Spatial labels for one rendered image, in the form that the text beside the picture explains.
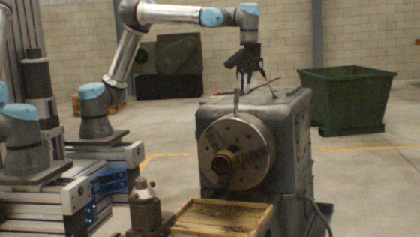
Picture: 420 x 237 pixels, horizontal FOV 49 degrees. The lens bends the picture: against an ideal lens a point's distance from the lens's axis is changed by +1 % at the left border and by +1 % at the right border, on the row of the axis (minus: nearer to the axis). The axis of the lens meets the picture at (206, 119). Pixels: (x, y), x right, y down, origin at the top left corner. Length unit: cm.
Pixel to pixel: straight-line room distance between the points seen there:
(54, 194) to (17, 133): 24
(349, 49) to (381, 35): 79
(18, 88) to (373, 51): 1072
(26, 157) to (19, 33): 54
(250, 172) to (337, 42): 1011
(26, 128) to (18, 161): 11
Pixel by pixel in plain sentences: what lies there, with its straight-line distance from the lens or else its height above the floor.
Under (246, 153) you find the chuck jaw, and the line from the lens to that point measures 183.
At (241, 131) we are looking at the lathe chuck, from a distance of 188.
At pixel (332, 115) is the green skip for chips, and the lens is 641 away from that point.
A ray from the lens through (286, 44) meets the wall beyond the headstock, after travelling 1179.
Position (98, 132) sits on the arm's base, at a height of 119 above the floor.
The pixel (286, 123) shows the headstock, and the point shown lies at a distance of 199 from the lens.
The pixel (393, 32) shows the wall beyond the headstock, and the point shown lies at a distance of 1216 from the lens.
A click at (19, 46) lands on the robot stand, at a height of 158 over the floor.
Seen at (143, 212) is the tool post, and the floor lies 108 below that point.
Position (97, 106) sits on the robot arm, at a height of 130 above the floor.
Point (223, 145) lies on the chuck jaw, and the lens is 188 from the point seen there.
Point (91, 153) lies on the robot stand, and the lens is 211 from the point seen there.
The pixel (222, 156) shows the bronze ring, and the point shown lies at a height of 112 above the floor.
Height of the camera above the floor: 161
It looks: 11 degrees down
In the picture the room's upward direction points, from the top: 4 degrees counter-clockwise
